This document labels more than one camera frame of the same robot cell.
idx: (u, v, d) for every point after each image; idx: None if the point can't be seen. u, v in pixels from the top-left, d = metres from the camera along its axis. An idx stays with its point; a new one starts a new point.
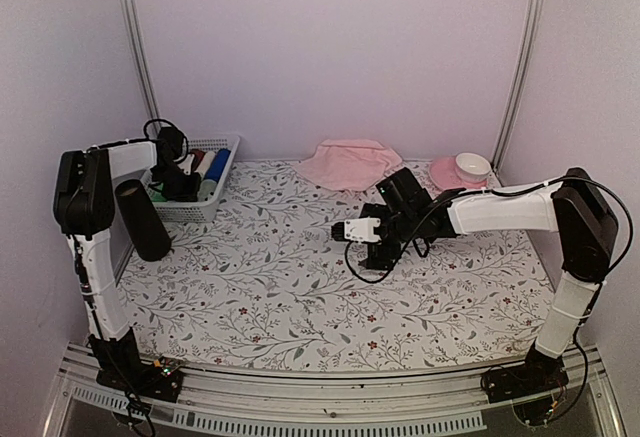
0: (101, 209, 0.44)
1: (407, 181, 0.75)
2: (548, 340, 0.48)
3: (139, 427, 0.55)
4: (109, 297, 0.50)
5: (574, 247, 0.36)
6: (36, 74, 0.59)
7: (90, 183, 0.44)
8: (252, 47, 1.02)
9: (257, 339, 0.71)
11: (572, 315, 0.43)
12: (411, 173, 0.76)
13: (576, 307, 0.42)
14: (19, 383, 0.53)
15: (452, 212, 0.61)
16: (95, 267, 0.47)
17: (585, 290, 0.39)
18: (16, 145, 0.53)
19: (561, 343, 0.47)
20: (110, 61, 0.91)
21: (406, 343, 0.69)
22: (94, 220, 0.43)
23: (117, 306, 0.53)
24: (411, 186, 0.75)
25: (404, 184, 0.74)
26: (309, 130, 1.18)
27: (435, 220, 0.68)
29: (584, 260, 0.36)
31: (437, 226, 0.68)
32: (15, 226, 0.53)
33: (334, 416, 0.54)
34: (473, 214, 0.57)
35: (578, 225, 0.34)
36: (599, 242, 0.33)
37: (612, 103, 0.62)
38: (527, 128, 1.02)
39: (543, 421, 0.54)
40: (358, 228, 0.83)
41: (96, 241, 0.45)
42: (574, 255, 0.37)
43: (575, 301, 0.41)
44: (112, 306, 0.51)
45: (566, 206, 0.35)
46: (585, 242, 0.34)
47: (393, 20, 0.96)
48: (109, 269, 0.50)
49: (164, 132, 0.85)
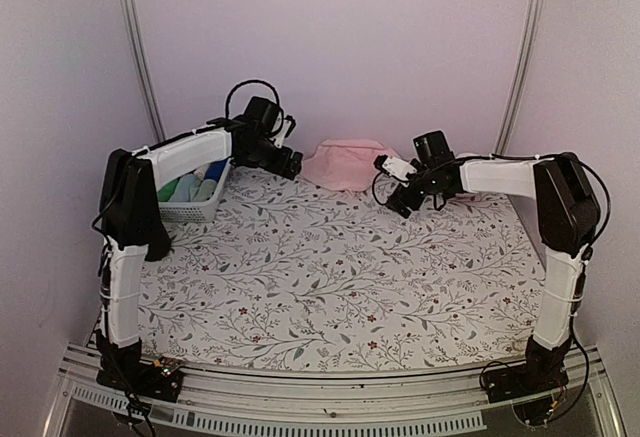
0: (134, 224, 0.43)
1: (438, 143, 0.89)
2: (543, 328, 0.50)
3: (139, 427, 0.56)
4: (125, 306, 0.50)
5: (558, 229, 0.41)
6: (36, 74, 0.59)
7: (129, 196, 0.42)
8: (252, 46, 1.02)
9: (257, 339, 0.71)
11: (561, 296, 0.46)
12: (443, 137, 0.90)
13: (564, 288, 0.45)
14: (19, 383, 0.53)
15: (462, 171, 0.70)
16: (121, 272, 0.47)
17: (566, 264, 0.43)
18: (16, 146, 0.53)
19: (556, 333, 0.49)
20: (111, 61, 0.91)
21: (406, 343, 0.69)
22: (126, 231, 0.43)
23: (130, 317, 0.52)
24: (439, 148, 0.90)
25: (436, 144, 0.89)
26: (309, 131, 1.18)
27: (449, 176, 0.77)
29: (559, 234, 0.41)
31: (450, 181, 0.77)
32: (16, 227, 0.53)
33: (334, 416, 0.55)
34: (477, 174, 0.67)
35: (555, 198, 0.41)
36: (572, 215, 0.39)
37: (611, 102, 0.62)
38: (527, 128, 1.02)
39: (543, 421, 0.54)
40: (395, 166, 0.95)
41: (126, 253, 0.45)
42: (552, 232, 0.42)
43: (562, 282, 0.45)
44: (122, 316, 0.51)
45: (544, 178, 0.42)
46: (559, 215, 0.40)
47: (394, 19, 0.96)
48: (135, 281, 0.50)
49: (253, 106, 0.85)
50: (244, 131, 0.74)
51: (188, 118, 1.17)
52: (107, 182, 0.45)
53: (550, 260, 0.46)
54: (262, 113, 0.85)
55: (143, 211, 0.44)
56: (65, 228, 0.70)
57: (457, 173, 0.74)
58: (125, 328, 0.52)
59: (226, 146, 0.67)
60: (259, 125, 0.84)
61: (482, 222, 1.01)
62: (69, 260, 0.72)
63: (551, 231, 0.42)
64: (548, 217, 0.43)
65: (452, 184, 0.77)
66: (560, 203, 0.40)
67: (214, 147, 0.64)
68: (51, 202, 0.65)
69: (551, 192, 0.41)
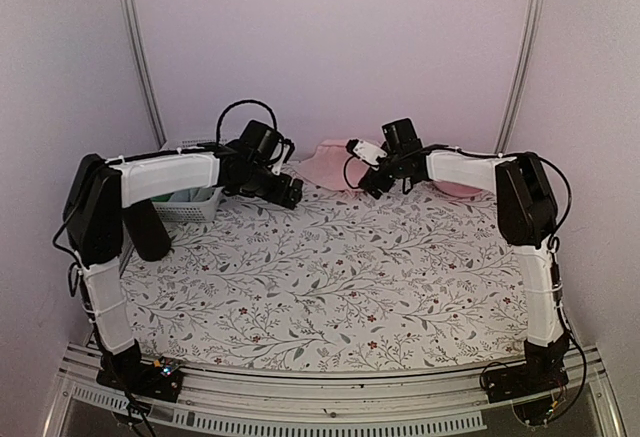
0: (96, 235, 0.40)
1: (406, 130, 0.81)
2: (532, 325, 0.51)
3: (139, 427, 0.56)
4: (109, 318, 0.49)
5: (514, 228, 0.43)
6: (36, 73, 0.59)
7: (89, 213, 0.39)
8: (252, 46, 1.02)
9: (257, 339, 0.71)
11: (539, 291, 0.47)
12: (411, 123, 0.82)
13: (540, 283, 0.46)
14: (19, 382, 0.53)
15: (429, 163, 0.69)
16: (96, 291, 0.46)
17: (535, 259, 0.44)
18: (16, 145, 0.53)
19: (545, 332, 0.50)
20: (110, 61, 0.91)
21: (406, 343, 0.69)
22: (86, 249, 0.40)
23: (122, 322, 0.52)
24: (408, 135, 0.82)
25: (404, 130, 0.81)
26: (309, 131, 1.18)
27: (416, 164, 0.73)
29: (515, 229, 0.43)
31: (417, 168, 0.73)
32: (16, 227, 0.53)
33: (334, 416, 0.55)
34: (443, 168, 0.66)
35: (513, 197, 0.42)
36: (529, 214, 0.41)
37: (612, 102, 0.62)
38: (527, 128, 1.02)
39: (543, 421, 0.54)
40: (365, 151, 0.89)
41: (94, 270, 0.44)
42: (509, 227, 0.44)
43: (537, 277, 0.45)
44: (114, 323, 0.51)
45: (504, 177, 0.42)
46: (517, 213, 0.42)
47: (394, 19, 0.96)
48: (117, 294, 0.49)
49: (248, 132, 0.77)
50: (238, 162, 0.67)
51: (188, 118, 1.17)
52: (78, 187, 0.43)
53: (519, 258, 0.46)
54: (260, 140, 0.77)
55: (108, 223, 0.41)
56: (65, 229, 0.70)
57: (424, 162, 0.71)
58: (115, 335, 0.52)
59: (215, 172, 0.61)
60: (253, 152, 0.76)
61: (482, 222, 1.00)
62: (69, 260, 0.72)
63: (509, 227, 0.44)
64: (505, 213, 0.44)
65: (418, 171, 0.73)
66: (518, 202, 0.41)
67: (200, 171, 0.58)
68: (51, 202, 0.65)
69: (511, 191, 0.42)
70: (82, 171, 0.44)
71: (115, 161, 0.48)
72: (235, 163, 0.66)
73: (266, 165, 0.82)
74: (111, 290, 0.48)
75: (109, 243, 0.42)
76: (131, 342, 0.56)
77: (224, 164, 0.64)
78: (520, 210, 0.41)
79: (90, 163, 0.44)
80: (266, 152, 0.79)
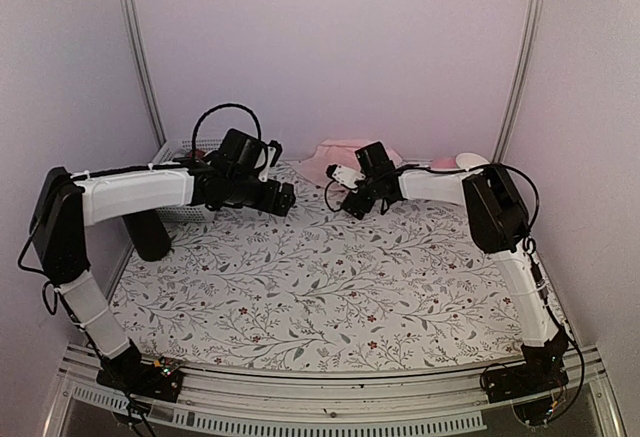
0: (59, 253, 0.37)
1: (379, 153, 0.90)
2: (525, 326, 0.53)
3: (139, 427, 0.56)
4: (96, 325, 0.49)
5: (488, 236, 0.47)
6: (36, 73, 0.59)
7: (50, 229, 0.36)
8: (253, 47, 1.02)
9: (257, 339, 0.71)
11: (526, 292, 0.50)
12: (382, 146, 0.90)
13: (525, 285, 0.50)
14: (19, 383, 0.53)
15: (402, 182, 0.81)
16: (73, 303, 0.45)
17: (515, 265, 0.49)
18: (16, 144, 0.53)
19: (538, 332, 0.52)
20: (111, 61, 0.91)
21: (406, 343, 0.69)
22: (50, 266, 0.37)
23: (113, 328, 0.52)
24: (380, 157, 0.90)
25: (376, 153, 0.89)
26: (309, 131, 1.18)
27: (389, 186, 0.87)
29: (490, 237, 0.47)
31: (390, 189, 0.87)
32: (15, 226, 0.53)
33: (334, 416, 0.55)
34: (414, 185, 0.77)
35: (482, 207, 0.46)
36: (498, 222, 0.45)
37: (612, 102, 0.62)
38: (527, 128, 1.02)
39: (543, 421, 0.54)
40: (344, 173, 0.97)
41: (68, 286, 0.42)
42: (482, 236, 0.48)
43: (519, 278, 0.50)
44: (107, 330, 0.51)
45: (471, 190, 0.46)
46: (488, 221, 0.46)
47: (393, 20, 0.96)
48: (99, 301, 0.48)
49: (228, 143, 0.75)
50: (214, 177, 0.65)
51: (188, 119, 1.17)
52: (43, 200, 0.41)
53: (501, 265, 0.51)
54: (238, 152, 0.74)
55: (72, 240, 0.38)
56: None
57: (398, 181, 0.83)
58: (108, 341, 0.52)
59: (188, 189, 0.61)
60: (232, 167, 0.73)
61: None
62: None
63: (484, 236, 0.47)
64: (477, 223, 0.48)
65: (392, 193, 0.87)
66: (487, 212, 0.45)
67: (172, 187, 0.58)
68: None
69: (479, 202, 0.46)
70: (51, 181, 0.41)
71: (82, 175, 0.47)
72: (211, 179, 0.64)
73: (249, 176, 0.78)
74: (89, 301, 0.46)
75: (73, 261, 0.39)
76: (127, 344, 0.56)
77: (200, 181, 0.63)
78: (489, 219, 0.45)
79: (57, 175, 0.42)
80: (246, 164, 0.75)
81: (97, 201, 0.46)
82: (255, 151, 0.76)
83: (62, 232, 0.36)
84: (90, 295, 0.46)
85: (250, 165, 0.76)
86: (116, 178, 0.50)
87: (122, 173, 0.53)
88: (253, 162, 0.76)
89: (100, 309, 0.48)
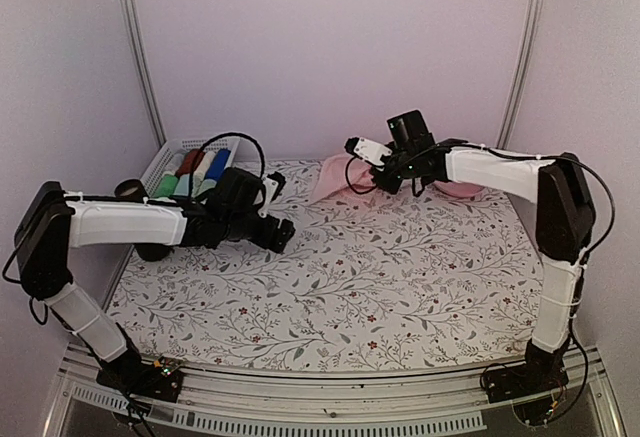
0: (36, 270, 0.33)
1: (419, 122, 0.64)
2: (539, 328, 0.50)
3: (139, 428, 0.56)
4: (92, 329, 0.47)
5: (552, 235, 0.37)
6: (37, 73, 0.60)
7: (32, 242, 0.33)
8: (252, 46, 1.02)
9: (257, 339, 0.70)
11: (558, 302, 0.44)
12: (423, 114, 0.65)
13: (561, 293, 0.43)
14: (18, 382, 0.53)
15: (449, 160, 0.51)
16: (59, 313, 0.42)
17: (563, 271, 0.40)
18: (16, 144, 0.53)
19: (553, 339, 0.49)
20: (110, 60, 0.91)
21: (406, 343, 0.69)
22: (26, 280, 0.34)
23: (108, 334, 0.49)
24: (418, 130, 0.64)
25: (415, 124, 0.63)
26: (310, 130, 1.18)
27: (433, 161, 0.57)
29: (556, 242, 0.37)
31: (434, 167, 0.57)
32: (15, 227, 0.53)
33: (334, 416, 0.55)
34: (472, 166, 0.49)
35: (555, 207, 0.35)
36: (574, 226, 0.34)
37: (613, 101, 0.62)
38: (527, 128, 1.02)
39: (543, 421, 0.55)
40: (368, 149, 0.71)
41: (54, 301, 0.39)
42: (548, 239, 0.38)
43: (560, 286, 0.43)
44: (102, 334, 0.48)
45: (549, 186, 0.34)
46: (558, 223, 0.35)
47: (394, 19, 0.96)
48: (91, 308, 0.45)
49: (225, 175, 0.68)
50: (207, 222, 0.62)
51: (188, 119, 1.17)
52: (35, 209, 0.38)
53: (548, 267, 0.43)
54: (234, 192, 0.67)
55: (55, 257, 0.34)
56: None
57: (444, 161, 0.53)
58: (103, 344, 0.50)
59: (180, 231, 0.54)
60: (227, 208, 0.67)
61: (482, 222, 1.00)
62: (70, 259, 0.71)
63: (549, 240, 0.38)
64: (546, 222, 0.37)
65: (436, 171, 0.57)
66: (564, 214, 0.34)
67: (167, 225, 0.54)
68: None
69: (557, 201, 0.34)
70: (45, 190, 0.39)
71: (75, 194, 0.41)
72: (205, 223, 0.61)
73: (246, 212, 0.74)
74: (77, 309, 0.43)
75: (52, 279, 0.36)
76: (126, 347, 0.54)
77: (193, 225, 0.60)
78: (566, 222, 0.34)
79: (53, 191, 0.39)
80: (243, 202, 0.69)
81: (86, 227, 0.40)
82: (251, 190, 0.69)
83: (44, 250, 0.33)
84: (75, 305, 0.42)
85: (248, 203, 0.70)
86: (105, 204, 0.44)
87: (111, 201, 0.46)
88: (249, 199, 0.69)
89: (89, 316, 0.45)
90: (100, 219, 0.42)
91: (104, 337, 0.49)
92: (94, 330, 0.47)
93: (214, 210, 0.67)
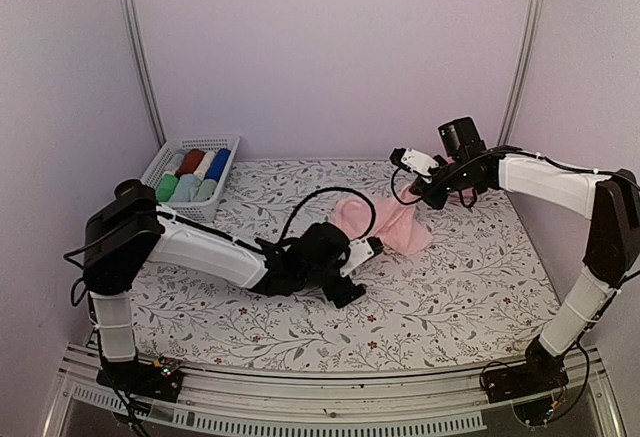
0: (105, 269, 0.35)
1: (467, 129, 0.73)
2: (547, 332, 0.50)
3: (139, 427, 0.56)
4: (111, 332, 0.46)
5: (603, 251, 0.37)
6: (37, 73, 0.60)
7: (112, 244, 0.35)
8: (252, 46, 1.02)
9: (257, 339, 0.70)
11: (580, 314, 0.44)
12: (473, 124, 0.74)
13: (585, 307, 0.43)
14: (18, 382, 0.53)
15: (501, 167, 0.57)
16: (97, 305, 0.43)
17: (597, 290, 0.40)
18: (16, 144, 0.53)
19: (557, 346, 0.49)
20: (110, 60, 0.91)
21: (406, 343, 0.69)
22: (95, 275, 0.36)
23: (128, 339, 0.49)
24: (469, 138, 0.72)
25: (465, 131, 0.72)
26: (310, 130, 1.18)
27: (484, 167, 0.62)
29: (605, 257, 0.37)
31: (486, 173, 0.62)
32: (15, 226, 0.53)
33: (334, 416, 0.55)
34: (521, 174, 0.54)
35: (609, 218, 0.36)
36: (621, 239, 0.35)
37: (613, 102, 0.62)
38: (527, 128, 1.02)
39: (543, 421, 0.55)
40: (416, 159, 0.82)
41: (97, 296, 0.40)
42: (599, 255, 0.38)
43: (587, 301, 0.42)
44: (120, 339, 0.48)
45: (604, 196, 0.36)
46: (611, 240, 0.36)
47: (394, 19, 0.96)
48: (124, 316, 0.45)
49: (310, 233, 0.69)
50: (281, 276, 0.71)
51: (188, 118, 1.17)
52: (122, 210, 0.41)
53: (581, 279, 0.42)
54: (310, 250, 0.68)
55: (124, 262, 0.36)
56: (66, 228, 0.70)
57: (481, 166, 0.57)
58: (125, 347, 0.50)
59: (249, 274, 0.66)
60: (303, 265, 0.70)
61: (482, 222, 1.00)
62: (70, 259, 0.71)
63: (600, 258, 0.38)
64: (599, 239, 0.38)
65: (488, 177, 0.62)
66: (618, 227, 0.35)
67: (232, 264, 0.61)
68: (51, 201, 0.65)
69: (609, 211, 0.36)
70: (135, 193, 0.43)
71: (168, 211, 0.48)
72: (279, 277, 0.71)
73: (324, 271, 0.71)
74: (114, 310, 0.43)
75: (115, 281, 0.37)
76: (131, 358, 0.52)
77: (268, 276, 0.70)
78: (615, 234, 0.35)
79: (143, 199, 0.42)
80: (320, 260, 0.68)
81: (169, 248, 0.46)
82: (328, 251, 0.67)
83: (120, 256, 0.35)
84: (113, 307, 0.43)
85: (328, 262, 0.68)
86: (196, 234, 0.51)
87: (204, 232, 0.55)
88: (329, 258, 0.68)
89: (119, 321, 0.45)
90: (181, 245, 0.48)
91: (122, 341, 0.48)
92: (114, 332, 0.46)
93: (292, 265, 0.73)
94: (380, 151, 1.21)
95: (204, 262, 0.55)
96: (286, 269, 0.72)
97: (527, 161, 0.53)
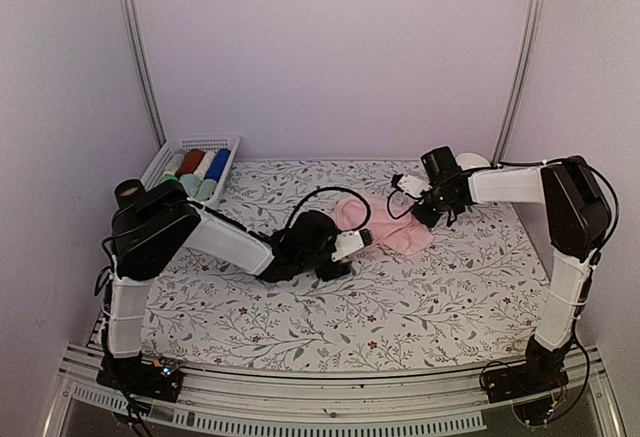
0: (144, 253, 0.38)
1: (445, 158, 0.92)
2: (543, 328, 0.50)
3: (139, 428, 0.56)
4: (120, 327, 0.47)
5: (568, 230, 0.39)
6: (37, 74, 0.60)
7: (153, 229, 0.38)
8: (252, 46, 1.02)
9: (256, 339, 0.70)
11: (565, 299, 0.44)
12: (450, 151, 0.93)
13: (568, 292, 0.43)
14: (19, 382, 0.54)
15: (471, 182, 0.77)
16: (115, 298, 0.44)
17: (573, 268, 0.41)
18: (16, 145, 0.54)
19: (553, 335, 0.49)
20: (110, 61, 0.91)
21: (406, 343, 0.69)
22: (133, 258, 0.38)
23: (134, 332, 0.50)
24: (446, 163, 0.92)
25: (443, 159, 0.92)
26: (309, 130, 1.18)
27: (458, 189, 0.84)
29: (569, 236, 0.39)
31: (459, 193, 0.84)
32: (16, 226, 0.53)
33: (334, 416, 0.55)
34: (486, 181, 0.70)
35: (564, 202, 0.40)
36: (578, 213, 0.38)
37: (613, 102, 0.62)
38: (527, 127, 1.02)
39: (543, 421, 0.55)
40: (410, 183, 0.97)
41: (125, 283, 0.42)
42: (566, 234, 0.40)
43: (569, 284, 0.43)
44: (127, 332, 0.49)
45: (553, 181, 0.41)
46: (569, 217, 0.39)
47: (394, 19, 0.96)
48: (136, 307, 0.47)
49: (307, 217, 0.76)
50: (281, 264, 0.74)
51: (189, 119, 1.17)
52: (154, 201, 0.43)
53: (558, 263, 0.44)
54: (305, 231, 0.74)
55: (163, 246, 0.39)
56: (66, 229, 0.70)
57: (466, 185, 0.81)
58: (131, 340, 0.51)
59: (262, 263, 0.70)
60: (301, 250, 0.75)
61: (482, 222, 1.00)
62: (70, 258, 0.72)
63: (567, 237, 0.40)
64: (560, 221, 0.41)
65: None
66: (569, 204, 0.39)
67: (243, 252, 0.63)
68: (52, 202, 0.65)
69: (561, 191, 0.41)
70: (164, 186, 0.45)
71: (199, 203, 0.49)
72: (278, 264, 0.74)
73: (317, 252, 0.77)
74: (133, 300, 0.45)
75: (152, 264, 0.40)
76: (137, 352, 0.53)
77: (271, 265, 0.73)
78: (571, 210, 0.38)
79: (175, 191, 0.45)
80: (311, 242, 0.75)
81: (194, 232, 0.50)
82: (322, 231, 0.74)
83: (160, 239, 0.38)
84: (130, 297, 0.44)
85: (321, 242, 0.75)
86: (224, 225, 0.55)
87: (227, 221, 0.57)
88: (319, 240, 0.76)
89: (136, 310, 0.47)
90: (211, 231, 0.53)
91: (130, 334, 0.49)
92: (126, 324, 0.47)
93: (288, 250, 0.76)
94: (380, 151, 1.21)
95: (223, 247, 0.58)
96: (283, 255, 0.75)
97: (493, 173, 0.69)
